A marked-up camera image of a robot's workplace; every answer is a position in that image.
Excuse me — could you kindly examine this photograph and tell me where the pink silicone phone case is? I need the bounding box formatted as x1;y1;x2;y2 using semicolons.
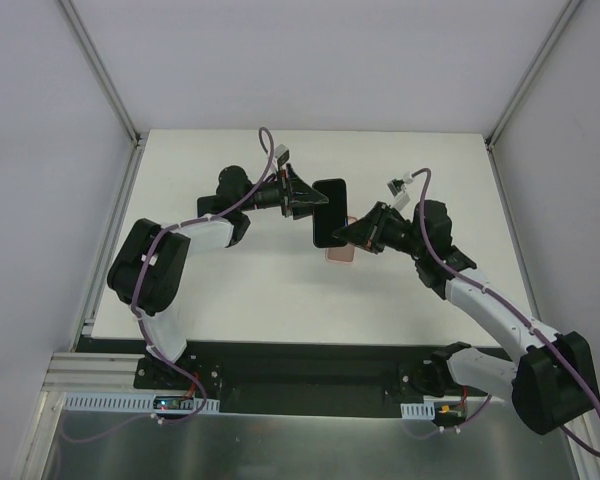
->
325;244;356;265

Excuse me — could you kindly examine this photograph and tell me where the black smartphone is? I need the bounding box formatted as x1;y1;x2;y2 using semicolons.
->
196;195;217;217
312;178;348;249

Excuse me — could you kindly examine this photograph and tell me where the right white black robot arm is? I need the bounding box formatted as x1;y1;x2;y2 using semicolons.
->
334;200;600;435

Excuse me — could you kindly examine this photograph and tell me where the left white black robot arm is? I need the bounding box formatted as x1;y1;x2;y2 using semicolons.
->
106;164;329;389

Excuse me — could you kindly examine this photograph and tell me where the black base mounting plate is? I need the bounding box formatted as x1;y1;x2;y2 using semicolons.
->
75;335;501;416

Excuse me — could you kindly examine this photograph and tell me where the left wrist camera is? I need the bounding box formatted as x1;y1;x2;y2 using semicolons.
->
274;144;290;168

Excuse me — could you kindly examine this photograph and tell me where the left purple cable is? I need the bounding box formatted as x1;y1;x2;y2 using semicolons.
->
129;126;287;426

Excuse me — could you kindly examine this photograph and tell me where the purple cable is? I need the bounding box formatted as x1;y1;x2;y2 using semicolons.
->
409;167;600;457
129;126;287;426

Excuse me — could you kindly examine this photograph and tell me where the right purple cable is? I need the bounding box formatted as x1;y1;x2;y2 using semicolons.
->
409;167;600;457

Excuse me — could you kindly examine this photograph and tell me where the left aluminium frame post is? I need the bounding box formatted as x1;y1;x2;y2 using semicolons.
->
57;0;149;149

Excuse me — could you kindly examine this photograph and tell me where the aluminium frame post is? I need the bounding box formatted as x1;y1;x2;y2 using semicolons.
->
57;0;149;149
484;0;586;149

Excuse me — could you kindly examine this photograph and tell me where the right white cable duct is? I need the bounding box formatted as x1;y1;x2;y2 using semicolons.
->
400;401;436;421

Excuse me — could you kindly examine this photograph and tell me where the white cable duct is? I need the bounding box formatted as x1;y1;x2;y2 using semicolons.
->
400;401;436;421
64;393;220;415

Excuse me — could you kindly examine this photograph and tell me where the right aluminium frame post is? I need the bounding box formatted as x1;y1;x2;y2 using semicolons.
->
484;0;586;149

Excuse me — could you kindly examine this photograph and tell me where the front aluminium rail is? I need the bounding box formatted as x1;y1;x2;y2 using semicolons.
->
42;349;146;391

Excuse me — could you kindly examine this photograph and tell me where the left white cable duct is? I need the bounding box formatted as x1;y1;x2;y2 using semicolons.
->
64;393;220;415

